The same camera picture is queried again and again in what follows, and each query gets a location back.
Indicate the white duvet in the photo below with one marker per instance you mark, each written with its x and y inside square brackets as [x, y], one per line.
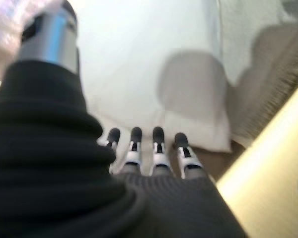
[129, 62]

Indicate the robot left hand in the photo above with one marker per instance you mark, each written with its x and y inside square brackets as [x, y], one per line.
[52, 173]

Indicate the brown tufted headboard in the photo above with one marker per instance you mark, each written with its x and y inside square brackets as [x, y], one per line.
[268, 86]

